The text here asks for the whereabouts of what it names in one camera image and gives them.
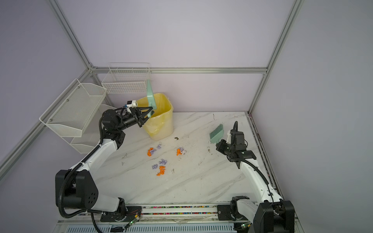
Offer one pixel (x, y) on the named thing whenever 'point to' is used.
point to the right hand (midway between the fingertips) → (216, 143)
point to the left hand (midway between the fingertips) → (152, 109)
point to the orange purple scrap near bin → (150, 151)
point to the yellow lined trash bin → (160, 125)
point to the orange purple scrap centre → (180, 151)
